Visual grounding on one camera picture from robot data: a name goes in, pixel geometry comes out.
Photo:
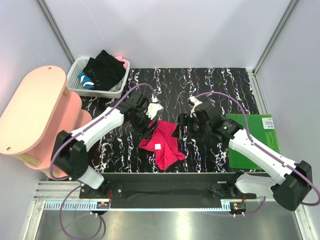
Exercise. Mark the right small controller board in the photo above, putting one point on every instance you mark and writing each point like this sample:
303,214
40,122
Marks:
239,206

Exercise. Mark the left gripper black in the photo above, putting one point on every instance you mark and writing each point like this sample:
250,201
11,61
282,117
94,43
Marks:
148,133

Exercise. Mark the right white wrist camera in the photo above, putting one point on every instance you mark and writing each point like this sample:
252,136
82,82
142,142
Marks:
194,102

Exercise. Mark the blue white garment in basket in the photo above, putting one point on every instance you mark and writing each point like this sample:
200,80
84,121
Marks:
85,81

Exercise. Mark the light pink garment in basket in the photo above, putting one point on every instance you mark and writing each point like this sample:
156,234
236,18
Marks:
121,59

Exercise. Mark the aluminium frame post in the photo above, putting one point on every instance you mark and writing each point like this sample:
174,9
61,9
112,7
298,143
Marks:
44,8
276,34

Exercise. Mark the small controller board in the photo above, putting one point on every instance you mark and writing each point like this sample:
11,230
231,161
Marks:
103,204
239,206

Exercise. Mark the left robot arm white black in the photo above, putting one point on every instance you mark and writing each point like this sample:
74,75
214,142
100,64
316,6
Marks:
70,152

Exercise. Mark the black t shirt in basket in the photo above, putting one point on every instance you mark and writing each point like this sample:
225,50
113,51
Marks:
105,71

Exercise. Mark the white slotted cable duct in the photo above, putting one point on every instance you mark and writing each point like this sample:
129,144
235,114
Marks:
90,205

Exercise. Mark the right aluminium frame post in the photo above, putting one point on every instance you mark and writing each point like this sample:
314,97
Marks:
276,34

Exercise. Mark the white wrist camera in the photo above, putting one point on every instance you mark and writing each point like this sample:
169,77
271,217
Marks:
194,102
154,108

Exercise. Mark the aluminium rail front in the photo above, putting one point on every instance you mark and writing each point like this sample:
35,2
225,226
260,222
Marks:
54,190

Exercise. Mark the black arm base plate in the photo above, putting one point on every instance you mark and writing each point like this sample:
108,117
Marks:
178,189

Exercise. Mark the left small controller board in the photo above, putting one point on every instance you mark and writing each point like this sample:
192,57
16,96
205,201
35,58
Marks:
103,204

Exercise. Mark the green cutting mat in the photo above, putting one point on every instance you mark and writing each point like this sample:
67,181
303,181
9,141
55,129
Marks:
261,126

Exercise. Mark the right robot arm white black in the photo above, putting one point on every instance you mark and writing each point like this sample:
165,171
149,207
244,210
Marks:
288,182

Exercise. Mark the left aluminium frame post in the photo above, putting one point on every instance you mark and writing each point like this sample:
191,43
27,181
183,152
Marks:
44,8

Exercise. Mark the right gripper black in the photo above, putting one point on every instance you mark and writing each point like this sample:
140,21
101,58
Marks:
185,119

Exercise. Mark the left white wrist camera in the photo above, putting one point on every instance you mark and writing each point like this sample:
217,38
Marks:
154,108

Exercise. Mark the pink three tier shelf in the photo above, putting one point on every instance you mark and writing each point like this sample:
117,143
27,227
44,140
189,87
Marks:
41,107

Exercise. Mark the pink red t shirt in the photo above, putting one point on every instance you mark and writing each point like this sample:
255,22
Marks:
164,145

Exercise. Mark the black marble pattern mat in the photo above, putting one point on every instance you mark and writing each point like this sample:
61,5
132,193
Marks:
229,91

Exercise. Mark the white plastic laundry basket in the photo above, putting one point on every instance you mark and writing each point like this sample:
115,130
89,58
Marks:
74,85

